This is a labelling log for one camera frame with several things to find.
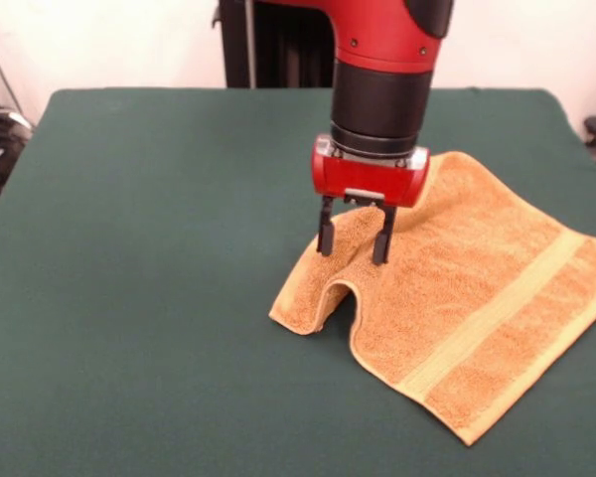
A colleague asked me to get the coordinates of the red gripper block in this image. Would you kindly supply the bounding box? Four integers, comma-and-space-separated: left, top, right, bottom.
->
311, 133, 432, 266

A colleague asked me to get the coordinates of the tan terry towel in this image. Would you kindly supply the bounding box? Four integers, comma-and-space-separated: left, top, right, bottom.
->
268, 151, 596, 447

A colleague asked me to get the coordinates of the dark green table cloth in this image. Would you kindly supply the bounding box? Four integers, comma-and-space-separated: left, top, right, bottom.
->
0, 86, 596, 477

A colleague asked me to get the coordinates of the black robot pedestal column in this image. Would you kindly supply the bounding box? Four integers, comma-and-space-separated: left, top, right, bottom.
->
212, 0, 337, 90

